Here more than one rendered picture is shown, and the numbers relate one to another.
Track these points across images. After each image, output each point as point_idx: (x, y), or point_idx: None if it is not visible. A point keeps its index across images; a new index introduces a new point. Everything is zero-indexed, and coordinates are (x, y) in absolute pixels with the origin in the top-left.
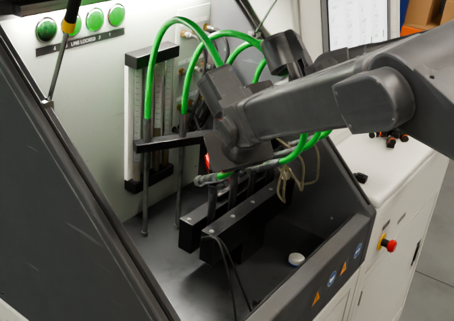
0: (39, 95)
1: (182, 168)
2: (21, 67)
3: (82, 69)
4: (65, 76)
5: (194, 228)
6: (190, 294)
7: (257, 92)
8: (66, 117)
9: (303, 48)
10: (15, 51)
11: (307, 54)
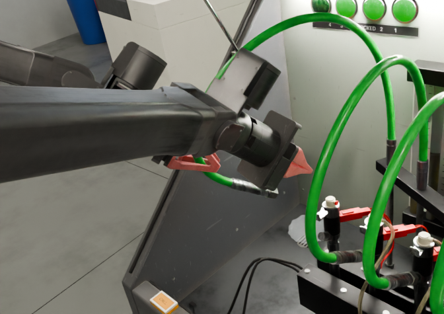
0: (238, 46)
1: (416, 227)
2: (248, 22)
3: (359, 56)
4: (340, 55)
5: (319, 261)
6: (294, 311)
7: (272, 125)
8: (341, 95)
9: (231, 78)
10: (256, 10)
11: (229, 88)
